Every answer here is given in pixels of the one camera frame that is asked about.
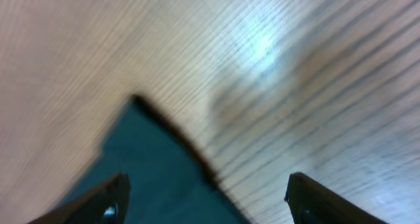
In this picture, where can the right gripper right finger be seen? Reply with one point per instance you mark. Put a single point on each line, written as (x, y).
(312, 203)

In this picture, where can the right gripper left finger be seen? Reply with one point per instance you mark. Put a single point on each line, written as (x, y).
(105, 203)

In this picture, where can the black t-shirt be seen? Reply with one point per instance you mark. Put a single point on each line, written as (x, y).
(169, 181)

